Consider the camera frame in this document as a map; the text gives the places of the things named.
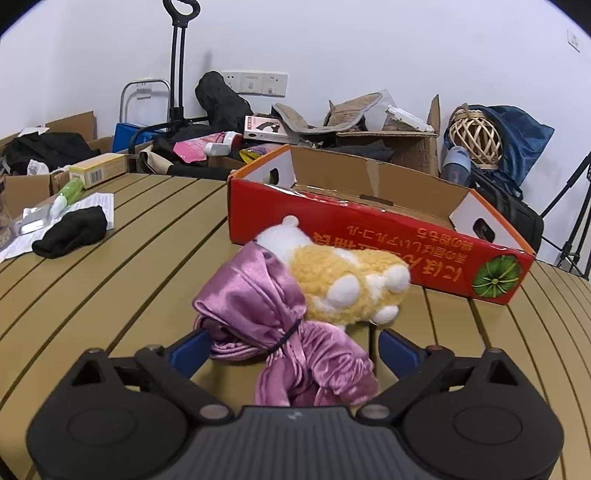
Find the large brown cardboard box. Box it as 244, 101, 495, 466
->
0, 111, 114, 153
2, 166, 70, 217

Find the black clothing pile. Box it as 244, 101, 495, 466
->
4, 131, 100, 175

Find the black and white carton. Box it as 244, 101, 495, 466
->
243, 115, 294, 139

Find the beige fabric mat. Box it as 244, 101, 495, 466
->
271, 92, 384, 134

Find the silver folding step stool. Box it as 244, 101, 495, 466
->
120, 79, 172, 125

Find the yellow carton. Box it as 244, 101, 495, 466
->
68, 154, 130, 189

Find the open brown cardboard box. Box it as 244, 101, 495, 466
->
336, 95, 441, 178

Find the blue box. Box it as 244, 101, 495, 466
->
112, 122, 160, 153

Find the pink packet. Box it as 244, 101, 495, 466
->
173, 134, 218, 163

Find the yellow snack packet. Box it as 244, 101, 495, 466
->
240, 145, 278, 163

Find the black duffel bag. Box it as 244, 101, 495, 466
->
468, 168, 544, 254

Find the black trolley handle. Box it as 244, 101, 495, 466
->
128, 0, 208, 155

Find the small white bottle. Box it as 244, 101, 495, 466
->
204, 131, 243, 156

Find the black tripod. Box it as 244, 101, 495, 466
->
540, 152, 591, 280

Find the plush bear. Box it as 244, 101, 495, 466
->
193, 215, 411, 408

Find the red cardboard box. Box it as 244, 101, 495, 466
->
227, 144, 536, 306

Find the woven rattan ball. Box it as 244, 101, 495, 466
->
449, 105, 502, 171

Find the blue water bottle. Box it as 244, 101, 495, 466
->
441, 145, 472, 185

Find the white wall outlet panel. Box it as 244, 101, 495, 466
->
221, 71, 288, 97

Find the small green bottle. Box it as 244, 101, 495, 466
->
50, 178, 86, 220

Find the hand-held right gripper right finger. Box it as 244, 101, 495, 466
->
357, 329, 526, 422

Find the white paper leaflet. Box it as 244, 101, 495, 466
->
0, 191, 115, 264

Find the blue bag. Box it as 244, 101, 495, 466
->
480, 105, 555, 195

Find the olive slatted folding table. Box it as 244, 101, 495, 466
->
0, 173, 591, 480

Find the long black pouch bag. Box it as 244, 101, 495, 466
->
195, 71, 254, 130

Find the silver blister pack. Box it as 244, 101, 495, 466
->
15, 208, 52, 235

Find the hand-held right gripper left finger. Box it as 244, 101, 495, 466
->
68, 328, 232, 422

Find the black knit hat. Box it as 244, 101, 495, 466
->
31, 205, 108, 259

